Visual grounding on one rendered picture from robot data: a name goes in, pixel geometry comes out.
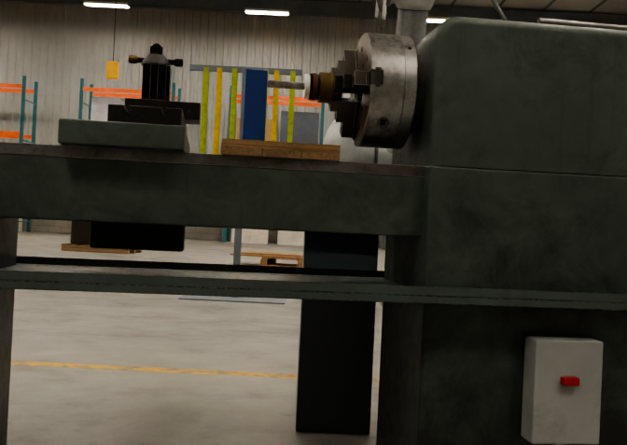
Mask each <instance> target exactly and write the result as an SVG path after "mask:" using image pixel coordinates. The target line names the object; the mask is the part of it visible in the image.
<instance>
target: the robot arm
mask: <svg viewBox="0 0 627 445"><path fill-rule="evenodd" d="M434 2H435V0H395V4H396V7H397V8H398V11H397V30H396V35H406V36H410V37H411V38H412V40H413V42H414V45H416V44H417V43H418V42H419V41H421V40H422V39H423V38H424V37H425V34H426V25H427V15H428V13H427V11H428V10H430V9H431V8H432V6H433V5H434ZM372 4H373V5H376V8H375V16H374V18H375V19H378V18H379V9H378V4H377V0H372ZM390 5H391V0H383V15H382V19H383V20H385V15H386V6H390ZM340 127H341V123H340V122H336V120H334V121H333V122H332V123H331V124H330V126H329V128H328V130H327V133H326V136H325V139H324V142H323V145H336V146H341V150H340V160H339V161H350V162H366V163H381V164H392V157H393V148H378V147H362V146H355V142H354V140H353V139H352V138H347V137H341V135H340Z"/></svg>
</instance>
